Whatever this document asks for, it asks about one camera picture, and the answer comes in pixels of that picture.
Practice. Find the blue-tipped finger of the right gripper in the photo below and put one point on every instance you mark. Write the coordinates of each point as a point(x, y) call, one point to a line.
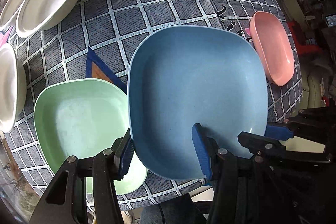
point(282, 130)

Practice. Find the pink square plate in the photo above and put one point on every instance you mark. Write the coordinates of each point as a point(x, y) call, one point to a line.
point(273, 47)

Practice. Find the grey checkered star tablecloth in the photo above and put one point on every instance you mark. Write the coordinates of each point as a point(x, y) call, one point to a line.
point(112, 29)

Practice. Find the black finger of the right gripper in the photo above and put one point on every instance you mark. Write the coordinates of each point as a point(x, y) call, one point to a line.
point(273, 149)

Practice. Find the blue square plate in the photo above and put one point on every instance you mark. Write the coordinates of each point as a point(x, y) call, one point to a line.
point(183, 75)

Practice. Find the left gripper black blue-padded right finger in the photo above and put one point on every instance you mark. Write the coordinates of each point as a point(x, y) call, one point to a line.
point(227, 175)

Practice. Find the person's jeans leg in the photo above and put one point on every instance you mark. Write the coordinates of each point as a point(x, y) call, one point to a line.
point(178, 210)

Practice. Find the green square plate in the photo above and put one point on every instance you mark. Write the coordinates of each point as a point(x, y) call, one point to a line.
point(79, 118)

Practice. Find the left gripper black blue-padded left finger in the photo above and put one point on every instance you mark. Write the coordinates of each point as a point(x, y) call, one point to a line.
point(64, 200)

